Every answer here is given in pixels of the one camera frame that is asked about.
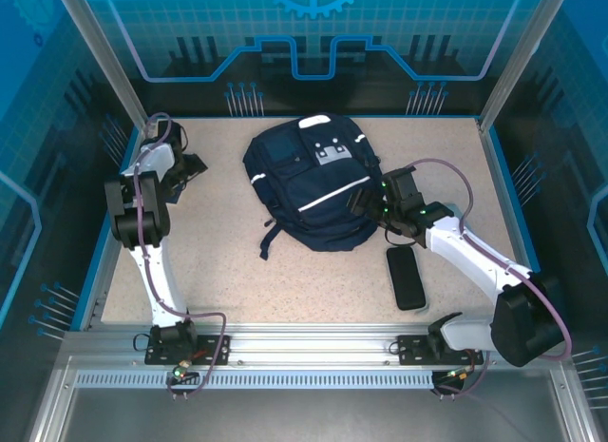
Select navy blue backpack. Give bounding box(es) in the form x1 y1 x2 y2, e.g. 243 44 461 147
241 112 384 260

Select blue printed side panel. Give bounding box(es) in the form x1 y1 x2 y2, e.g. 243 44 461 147
0 0 143 442
493 0 608 414

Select aluminium corner post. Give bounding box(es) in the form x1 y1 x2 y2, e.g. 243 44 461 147
477 0 574 132
51 0 158 132

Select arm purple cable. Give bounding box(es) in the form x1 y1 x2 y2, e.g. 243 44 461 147
403 157 575 399
134 111 228 399

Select aluminium mounting rail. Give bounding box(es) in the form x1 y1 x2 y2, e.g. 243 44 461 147
64 322 569 372

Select blue gear printed panel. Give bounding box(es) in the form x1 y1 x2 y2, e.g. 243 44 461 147
78 0 555 118

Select slotted grey cable duct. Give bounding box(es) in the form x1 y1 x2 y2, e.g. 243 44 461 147
73 371 436 391

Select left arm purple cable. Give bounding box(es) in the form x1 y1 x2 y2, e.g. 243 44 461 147
134 111 228 399

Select blue table edge strip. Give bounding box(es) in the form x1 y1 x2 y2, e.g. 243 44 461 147
484 125 561 333
70 125 143 332

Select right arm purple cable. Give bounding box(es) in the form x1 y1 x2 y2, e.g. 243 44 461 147
403 157 575 399

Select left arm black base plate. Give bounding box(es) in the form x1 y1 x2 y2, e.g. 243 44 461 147
144 334 233 367

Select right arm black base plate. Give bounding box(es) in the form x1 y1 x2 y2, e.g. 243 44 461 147
396 334 485 367

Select aluminium table side rail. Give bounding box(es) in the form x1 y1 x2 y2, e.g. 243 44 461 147
476 121 546 329
84 121 157 329

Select steel shelf plate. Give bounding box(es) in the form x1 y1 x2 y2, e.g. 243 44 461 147
28 356 595 442

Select black pencil case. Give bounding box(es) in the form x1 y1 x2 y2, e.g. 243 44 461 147
386 245 428 313

